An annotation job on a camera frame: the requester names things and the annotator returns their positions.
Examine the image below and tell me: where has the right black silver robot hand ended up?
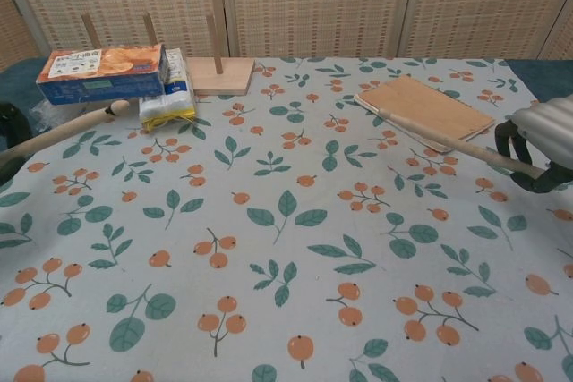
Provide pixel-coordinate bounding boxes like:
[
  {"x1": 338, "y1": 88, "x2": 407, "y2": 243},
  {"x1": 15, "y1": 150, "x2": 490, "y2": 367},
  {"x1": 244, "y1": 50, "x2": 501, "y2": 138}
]
[{"x1": 493, "y1": 94, "x2": 573, "y2": 195}]

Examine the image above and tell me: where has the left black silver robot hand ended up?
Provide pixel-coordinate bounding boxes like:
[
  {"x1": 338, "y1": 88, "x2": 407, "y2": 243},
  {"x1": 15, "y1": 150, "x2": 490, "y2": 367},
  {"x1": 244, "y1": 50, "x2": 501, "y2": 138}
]
[{"x1": 0, "y1": 102, "x2": 33, "y2": 186}]

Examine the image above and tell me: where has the clear plastic bag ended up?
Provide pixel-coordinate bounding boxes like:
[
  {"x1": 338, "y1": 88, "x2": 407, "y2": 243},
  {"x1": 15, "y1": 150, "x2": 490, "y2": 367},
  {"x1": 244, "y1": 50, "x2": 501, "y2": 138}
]
[{"x1": 29, "y1": 99, "x2": 90, "y2": 126}]

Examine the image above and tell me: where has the orange blue snack box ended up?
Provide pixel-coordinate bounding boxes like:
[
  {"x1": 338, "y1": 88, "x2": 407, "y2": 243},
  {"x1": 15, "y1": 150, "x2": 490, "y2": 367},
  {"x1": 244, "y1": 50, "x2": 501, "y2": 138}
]
[{"x1": 35, "y1": 43, "x2": 167, "y2": 106}]

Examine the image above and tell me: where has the kraft spiral notebook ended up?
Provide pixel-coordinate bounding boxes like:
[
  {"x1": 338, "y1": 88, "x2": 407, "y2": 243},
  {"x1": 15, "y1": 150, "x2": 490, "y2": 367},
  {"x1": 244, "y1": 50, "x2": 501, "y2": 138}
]
[{"x1": 353, "y1": 75, "x2": 497, "y2": 154}]

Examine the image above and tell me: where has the white yellow blue packet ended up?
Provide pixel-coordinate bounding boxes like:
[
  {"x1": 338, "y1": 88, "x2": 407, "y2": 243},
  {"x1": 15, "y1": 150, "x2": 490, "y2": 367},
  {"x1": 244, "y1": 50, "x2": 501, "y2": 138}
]
[{"x1": 138, "y1": 47, "x2": 197, "y2": 132}]

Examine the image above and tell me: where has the wooden three-peg board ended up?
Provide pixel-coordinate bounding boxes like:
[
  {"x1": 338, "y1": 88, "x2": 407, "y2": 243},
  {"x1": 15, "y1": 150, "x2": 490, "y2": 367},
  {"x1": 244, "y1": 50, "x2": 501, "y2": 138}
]
[{"x1": 81, "y1": 13, "x2": 256, "y2": 98}]

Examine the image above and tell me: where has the floral berry leaf tablecloth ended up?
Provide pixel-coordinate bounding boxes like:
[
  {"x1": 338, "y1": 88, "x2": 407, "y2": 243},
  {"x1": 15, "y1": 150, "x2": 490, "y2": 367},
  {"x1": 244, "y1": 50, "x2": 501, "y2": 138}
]
[{"x1": 0, "y1": 55, "x2": 573, "y2": 382}]

